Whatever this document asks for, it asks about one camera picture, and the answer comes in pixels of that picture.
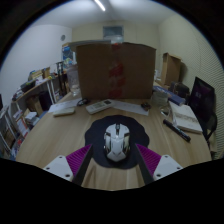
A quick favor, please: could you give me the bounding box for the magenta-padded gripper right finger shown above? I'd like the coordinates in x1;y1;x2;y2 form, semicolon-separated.
134;143;184;185

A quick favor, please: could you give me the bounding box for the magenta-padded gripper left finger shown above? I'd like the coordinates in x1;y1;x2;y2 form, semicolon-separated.
43;143;94;187

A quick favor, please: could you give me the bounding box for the white and black computer mouse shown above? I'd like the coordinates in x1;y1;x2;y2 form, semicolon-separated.
102;122;131;163

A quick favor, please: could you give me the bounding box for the black cloud-shaped mouse pad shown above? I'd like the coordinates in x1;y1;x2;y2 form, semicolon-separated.
84;114;150;170

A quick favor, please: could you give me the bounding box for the black marker pen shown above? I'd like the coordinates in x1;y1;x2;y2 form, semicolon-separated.
162;118;192;143

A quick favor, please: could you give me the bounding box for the small flat white box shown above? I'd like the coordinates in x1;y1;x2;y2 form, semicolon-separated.
52;106;76;118

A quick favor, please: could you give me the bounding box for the small black gadget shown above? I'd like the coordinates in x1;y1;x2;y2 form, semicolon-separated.
140;101;152;112

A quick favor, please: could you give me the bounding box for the white open book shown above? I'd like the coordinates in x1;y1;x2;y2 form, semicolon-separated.
168;100;204;135

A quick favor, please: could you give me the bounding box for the white remote control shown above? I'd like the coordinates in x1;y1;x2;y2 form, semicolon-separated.
85;98;115;115

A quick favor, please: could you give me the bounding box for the black binder clip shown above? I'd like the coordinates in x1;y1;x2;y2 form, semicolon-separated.
76;97;91;107

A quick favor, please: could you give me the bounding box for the clear round container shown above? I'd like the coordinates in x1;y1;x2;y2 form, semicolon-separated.
150;90;170;108

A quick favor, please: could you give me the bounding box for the dark blue book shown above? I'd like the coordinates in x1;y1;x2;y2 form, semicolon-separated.
152;85;186;106

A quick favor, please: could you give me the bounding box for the cluttered shelf unit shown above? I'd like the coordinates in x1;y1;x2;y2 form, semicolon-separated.
0;61;69;159

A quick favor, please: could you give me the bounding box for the clear plastic water bottle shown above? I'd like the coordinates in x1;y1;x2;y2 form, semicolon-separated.
66;62;82;98

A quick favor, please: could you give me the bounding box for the black office chair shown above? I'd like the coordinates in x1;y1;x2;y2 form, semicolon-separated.
188;76;218;151

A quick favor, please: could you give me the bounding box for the large brown cardboard box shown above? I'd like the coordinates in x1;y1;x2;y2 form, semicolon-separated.
76;42;157;101

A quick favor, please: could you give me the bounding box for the tall open cardboard box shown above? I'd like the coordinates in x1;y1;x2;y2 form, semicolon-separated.
160;52;183;87

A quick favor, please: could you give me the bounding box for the grey door window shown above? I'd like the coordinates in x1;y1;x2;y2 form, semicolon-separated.
102;25;125;42

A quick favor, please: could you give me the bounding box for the ceiling tube light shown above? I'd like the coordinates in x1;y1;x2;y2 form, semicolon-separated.
93;0;107;12

